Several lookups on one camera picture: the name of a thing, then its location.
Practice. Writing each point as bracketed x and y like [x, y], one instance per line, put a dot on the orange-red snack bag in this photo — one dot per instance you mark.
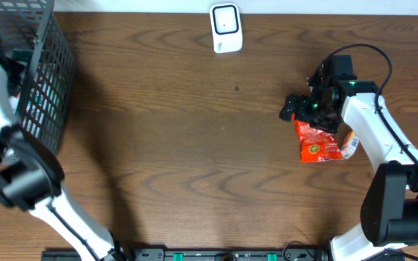
[316, 145]

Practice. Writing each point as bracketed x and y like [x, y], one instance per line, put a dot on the grey mesh plastic basket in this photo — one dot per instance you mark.
[31, 35]

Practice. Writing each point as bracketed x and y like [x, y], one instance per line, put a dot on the white barcode scanner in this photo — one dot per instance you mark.
[226, 28]

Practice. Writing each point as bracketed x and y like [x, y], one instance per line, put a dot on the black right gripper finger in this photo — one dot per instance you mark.
[286, 115]
[290, 103]

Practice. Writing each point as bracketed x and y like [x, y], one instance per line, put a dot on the small orange white packet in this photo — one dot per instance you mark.
[349, 146]

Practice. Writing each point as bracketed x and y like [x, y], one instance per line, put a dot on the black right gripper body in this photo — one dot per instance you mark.
[315, 113]

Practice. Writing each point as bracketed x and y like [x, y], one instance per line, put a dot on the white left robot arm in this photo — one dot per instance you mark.
[32, 179]

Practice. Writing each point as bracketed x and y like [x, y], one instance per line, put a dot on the black mounting rail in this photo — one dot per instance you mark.
[293, 254]

